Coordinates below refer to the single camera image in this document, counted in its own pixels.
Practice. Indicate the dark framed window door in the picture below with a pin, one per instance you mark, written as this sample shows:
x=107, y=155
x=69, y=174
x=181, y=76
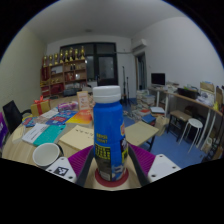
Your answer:
x=100, y=65

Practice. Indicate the black tripod stand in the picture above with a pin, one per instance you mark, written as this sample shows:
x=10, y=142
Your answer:
x=124, y=83

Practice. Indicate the purple sign board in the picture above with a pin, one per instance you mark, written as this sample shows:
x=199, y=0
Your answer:
x=2, y=130

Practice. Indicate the pink patterned box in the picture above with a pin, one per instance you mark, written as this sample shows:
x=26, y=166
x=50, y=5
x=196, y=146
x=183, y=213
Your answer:
x=67, y=106

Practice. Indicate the blue printed book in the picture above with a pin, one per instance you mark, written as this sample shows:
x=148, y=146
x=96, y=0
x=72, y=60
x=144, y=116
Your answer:
x=61, y=118

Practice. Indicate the yellow gift box red ribbon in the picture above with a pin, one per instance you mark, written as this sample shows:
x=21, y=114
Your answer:
x=40, y=107

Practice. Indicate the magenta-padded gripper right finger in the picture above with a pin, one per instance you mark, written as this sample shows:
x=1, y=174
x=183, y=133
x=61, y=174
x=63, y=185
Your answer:
x=145, y=160

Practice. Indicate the black desktop printer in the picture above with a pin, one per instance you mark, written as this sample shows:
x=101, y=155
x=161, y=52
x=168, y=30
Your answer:
x=187, y=93

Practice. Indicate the pile of books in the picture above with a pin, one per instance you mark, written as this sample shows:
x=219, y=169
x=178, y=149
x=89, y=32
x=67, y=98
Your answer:
x=145, y=100

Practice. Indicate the teal book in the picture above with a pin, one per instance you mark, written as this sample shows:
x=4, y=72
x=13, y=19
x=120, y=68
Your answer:
x=50, y=134

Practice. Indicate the cardboard box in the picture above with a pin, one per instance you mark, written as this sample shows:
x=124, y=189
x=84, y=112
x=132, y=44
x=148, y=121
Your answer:
x=207, y=87

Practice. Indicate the flat round red coaster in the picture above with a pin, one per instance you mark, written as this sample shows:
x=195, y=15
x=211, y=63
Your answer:
x=100, y=181

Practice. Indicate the long wooden wall desk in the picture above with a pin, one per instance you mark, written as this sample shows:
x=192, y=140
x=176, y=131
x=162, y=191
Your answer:
x=195, y=101

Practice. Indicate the wooden shelf unit with trophies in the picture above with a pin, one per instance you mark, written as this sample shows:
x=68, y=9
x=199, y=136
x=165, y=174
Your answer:
x=63, y=73

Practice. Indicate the orange book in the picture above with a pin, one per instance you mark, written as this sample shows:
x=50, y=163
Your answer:
x=81, y=117

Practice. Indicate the standing beige card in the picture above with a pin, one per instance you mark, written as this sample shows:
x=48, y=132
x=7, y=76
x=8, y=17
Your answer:
x=83, y=100

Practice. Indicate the black office chair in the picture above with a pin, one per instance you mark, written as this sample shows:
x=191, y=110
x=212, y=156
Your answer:
x=13, y=115

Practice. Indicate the black computer monitor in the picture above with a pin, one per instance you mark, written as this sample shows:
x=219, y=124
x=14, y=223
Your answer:
x=158, y=79

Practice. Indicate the white wall air conditioner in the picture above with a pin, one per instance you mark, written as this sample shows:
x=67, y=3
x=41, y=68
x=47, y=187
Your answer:
x=139, y=45

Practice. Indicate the white round stool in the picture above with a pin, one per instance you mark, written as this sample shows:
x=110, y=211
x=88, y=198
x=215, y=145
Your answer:
x=193, y=123

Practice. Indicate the white booklet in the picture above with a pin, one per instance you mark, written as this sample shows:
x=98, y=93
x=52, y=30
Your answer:
x=33, y=132

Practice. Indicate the blue drink bottle white cap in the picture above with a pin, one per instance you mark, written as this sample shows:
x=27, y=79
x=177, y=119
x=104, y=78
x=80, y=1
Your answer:
x=110, y=133

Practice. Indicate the beige paper envelope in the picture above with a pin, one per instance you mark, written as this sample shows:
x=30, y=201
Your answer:
x=18, y=134
x=78, y=138

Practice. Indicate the black cup white inside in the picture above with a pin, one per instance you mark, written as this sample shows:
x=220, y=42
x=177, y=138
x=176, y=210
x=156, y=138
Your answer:
x=45, y=155

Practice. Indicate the wooden-topped black stool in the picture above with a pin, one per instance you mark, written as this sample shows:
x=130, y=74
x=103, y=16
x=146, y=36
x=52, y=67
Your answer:
x=180, y=115

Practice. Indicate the small wooden side table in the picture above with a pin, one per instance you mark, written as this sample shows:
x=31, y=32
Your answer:
x=141, y=131

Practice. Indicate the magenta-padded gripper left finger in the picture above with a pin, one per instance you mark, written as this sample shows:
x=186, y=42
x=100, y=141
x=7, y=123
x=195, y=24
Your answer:
x=78, y=161

